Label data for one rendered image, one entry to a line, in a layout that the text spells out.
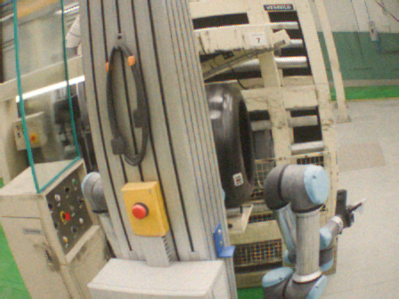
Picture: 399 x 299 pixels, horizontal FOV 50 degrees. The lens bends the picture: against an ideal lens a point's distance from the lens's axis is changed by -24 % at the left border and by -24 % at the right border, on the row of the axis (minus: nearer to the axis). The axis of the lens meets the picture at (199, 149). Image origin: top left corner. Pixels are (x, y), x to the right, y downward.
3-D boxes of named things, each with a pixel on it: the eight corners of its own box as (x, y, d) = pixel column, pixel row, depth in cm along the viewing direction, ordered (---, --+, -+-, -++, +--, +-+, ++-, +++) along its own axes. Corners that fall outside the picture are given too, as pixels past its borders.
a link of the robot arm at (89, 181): (139, 300, 192) (87, 184, 176) (124, 287, 204) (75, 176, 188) (162, 290, 197) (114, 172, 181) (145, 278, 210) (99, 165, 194)
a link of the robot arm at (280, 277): (274, 288, 184) (272, 262, 180) (301, 291, 175) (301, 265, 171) (256, 303, 175) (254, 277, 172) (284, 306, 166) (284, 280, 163)
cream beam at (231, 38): (161, 61, 278) (158, 37, 274) (173, 56, 301) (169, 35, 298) (272, 48, 263) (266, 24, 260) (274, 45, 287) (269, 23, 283)
